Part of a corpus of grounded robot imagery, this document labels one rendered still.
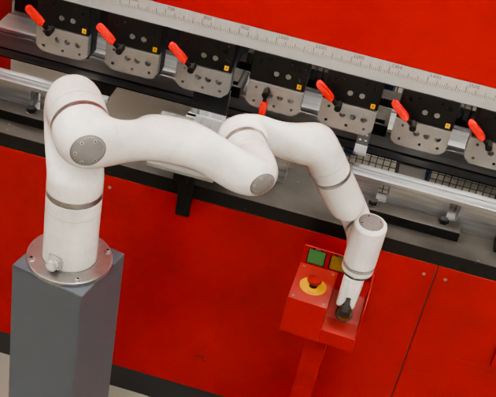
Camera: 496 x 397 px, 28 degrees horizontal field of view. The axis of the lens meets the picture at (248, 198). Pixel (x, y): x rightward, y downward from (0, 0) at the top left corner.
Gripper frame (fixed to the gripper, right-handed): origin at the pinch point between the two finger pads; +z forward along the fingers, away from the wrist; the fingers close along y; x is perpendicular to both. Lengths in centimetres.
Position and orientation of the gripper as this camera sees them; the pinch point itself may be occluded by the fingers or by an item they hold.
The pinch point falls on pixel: (345, 309)
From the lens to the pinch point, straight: 263.9
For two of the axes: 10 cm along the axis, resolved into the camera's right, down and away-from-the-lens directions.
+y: -2.8, 6.0, -7.5
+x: 9.5, 2.8, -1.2
